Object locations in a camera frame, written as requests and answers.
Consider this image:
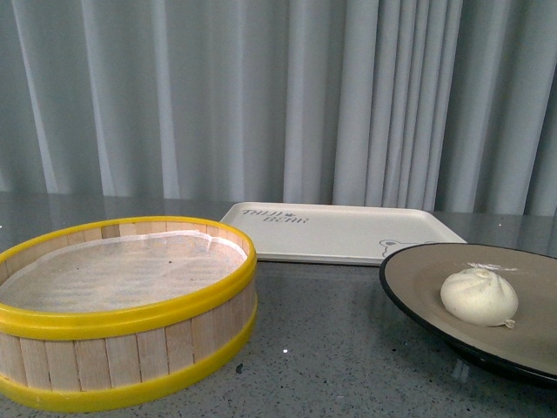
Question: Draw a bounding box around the grey pleated curtain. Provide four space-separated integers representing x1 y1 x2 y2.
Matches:
1 1 556 216

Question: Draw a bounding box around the tan plate black rim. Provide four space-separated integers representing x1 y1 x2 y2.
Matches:
379 243 556 387

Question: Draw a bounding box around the white steamer liner cloth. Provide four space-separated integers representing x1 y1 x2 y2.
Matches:
1 231 247 313

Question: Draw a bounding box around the white steamed bun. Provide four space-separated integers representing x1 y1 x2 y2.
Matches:
440 268 519 328

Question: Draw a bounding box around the cream bear serving tray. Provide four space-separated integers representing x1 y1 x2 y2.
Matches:
221 202 464 266

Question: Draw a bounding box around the yellow rimmed bamboo steamer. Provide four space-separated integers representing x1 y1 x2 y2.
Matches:
1 216 258 412

